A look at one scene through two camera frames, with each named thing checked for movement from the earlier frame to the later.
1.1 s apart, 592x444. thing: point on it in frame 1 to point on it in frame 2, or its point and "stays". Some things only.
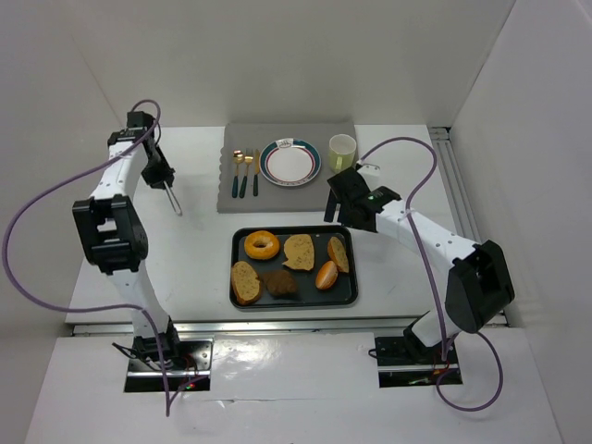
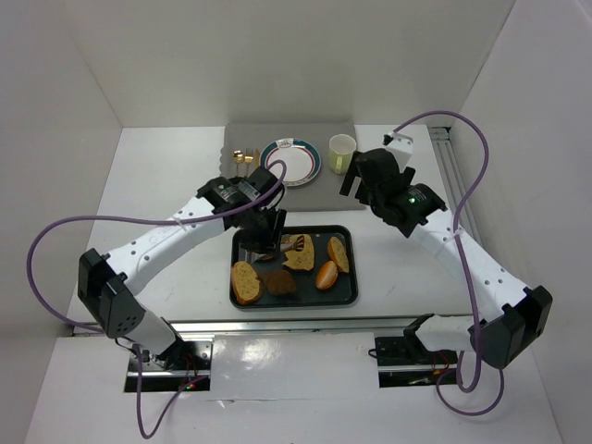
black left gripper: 160,176 to 261,238
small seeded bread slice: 338,253 stays
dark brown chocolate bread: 279,282 stays
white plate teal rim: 289,162 stays
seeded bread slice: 300,252 stays
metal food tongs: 176,206 to 286,244
